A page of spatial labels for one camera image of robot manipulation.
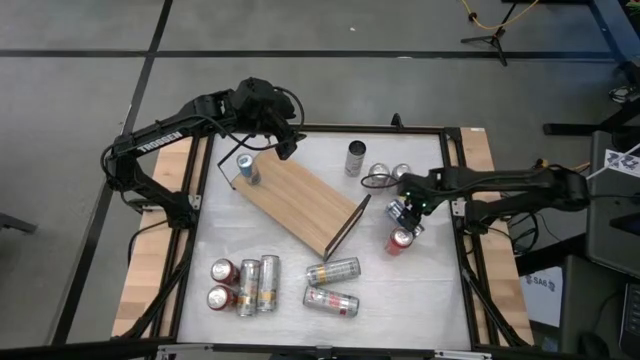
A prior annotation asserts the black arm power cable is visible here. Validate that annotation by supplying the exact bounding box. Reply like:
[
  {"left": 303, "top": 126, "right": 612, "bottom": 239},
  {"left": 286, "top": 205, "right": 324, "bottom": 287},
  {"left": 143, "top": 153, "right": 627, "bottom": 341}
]
[
  {"left": 492, "top": 212, "right": 541, "bottom": 256},
  {"left": 127, "top": 218, "right": 169, "bottom": 266}
]

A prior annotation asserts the red soda can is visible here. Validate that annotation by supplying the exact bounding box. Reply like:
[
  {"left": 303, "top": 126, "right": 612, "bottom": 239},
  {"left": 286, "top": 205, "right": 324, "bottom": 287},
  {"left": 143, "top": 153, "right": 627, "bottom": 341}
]
[
  {"left": 206, "top": 283, "right": 236, "bottom": 312},
  {"left": 209, "top": 257, "right": 241, "bottom": 286},
  {"left": 383, "top": 225, "right": 415, "bottom": 257}
]

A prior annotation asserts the white marker sheet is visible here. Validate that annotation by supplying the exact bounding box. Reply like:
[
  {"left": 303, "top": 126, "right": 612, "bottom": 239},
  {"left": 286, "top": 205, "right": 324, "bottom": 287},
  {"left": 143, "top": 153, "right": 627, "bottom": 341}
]
[{"left": 603, "top": 147, "right": 640, "bottom": 179}]

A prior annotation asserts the blue metal beam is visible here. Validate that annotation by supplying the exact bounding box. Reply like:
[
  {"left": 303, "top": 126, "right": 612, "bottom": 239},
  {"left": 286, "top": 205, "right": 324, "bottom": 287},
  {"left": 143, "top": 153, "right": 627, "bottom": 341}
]
[{"left": 589, "top": 0, "right": 640, "bottom": 64}]

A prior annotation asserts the Celsius Tropical Vibe can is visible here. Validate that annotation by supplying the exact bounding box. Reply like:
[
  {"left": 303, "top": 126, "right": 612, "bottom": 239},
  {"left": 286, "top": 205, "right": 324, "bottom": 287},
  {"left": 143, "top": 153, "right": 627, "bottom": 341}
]
[
  {"left": 256, "top": 254, "right": 281, "bottom": 314},
  {"left": 305, "top": 256, "right": 362, "bottom": 288},
  {"left": 236, "top": 258, "right": 261, "bottom": 318}
]

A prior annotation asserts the grey stand foot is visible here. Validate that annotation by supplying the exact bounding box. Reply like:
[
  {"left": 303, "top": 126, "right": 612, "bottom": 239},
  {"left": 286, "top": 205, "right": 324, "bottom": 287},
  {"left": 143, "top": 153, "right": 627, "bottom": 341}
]
[{"left": 0, "top": 212, "right": 39, "bottom": 235}]

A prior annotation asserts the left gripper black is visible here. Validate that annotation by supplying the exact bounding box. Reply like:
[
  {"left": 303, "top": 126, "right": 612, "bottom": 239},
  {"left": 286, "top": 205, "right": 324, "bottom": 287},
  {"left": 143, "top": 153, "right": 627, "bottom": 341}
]
[{"left": 230, "top": 76, "right": 307, "bottom": 162}]

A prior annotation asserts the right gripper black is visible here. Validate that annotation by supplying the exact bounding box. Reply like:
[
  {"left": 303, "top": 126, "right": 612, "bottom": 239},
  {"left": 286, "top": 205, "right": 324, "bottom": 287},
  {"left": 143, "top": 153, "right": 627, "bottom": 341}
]
[{"left": 398, "top": 169, "right": 444, "bottom": 237}]

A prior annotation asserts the black tripod stand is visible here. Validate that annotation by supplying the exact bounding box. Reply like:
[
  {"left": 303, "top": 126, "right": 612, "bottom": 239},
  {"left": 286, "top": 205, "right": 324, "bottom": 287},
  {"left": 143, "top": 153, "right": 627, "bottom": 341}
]
[{"left": 459, "top": 4, "right": 516, "bottom": 68}]

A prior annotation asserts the black metal table frame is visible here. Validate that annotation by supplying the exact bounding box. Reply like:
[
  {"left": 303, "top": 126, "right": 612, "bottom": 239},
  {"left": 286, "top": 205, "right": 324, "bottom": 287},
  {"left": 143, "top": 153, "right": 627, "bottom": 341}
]
[{"left": 112, "top": 122, "right": 536, "bottom": 360}]

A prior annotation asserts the white SA6 sign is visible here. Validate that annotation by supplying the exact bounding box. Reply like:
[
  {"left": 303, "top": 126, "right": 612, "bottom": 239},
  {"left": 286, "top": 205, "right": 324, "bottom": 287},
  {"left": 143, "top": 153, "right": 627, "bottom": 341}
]
[{"left": 519, "top": 266, "right": 564, "bottom": 329}]

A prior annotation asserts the metal camera mount bar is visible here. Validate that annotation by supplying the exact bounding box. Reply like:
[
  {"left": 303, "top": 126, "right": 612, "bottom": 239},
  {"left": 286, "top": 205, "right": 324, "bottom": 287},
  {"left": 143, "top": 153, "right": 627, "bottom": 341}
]
[{"left": 154, "top": 343, "right": 494, "bottom": 360}]

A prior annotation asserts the yellow floor cable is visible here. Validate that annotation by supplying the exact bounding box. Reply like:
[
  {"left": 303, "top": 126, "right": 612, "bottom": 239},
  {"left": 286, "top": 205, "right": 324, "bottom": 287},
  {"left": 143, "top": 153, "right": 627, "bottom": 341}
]
[{"left": 458, "top": 0, "right": 541, "bottom": 31}]

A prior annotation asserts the black desk leg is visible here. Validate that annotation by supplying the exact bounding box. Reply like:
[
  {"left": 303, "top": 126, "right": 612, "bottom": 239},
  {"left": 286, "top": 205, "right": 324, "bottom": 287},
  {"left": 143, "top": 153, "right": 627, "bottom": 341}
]
[{"left": 543, "top": 97, "right": 640, "bottom": 137}]

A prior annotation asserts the Celsius Peach Vibe can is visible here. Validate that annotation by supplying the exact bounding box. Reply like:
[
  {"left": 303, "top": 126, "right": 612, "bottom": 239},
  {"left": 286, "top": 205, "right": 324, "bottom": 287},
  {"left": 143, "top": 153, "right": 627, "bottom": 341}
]
[
  {"left": 343, "top": 139, "right": 368, "bottom": 178},
  {"left": 302, "top": 285, "right": 361, "bottom": 319}
]

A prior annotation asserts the grey cabinet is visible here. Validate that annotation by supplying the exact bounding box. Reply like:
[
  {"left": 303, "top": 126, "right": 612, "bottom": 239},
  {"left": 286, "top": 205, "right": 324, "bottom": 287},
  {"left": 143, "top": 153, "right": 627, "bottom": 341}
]
[{"left": 584, "top": 130, "right": 640, "bottom": 279}]

